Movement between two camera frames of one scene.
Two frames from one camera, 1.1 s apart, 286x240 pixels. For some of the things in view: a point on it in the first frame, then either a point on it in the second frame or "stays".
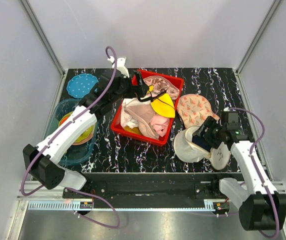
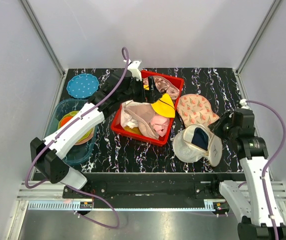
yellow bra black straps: x=162 y=103 stays
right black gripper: x=209 y=123 → x=215 y=127
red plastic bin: x=116 y=124 stays
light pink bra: x=160 y=124 stays
